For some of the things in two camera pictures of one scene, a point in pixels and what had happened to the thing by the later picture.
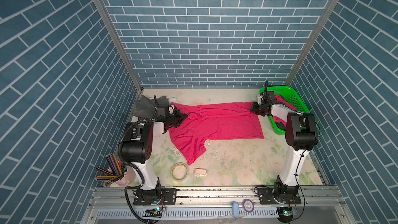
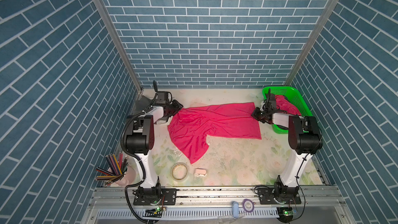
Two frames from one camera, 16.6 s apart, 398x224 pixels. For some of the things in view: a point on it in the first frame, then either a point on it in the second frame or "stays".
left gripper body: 174,119 to 171,108
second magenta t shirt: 279,99 stays
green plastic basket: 290,96 stays
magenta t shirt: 214,121 stays
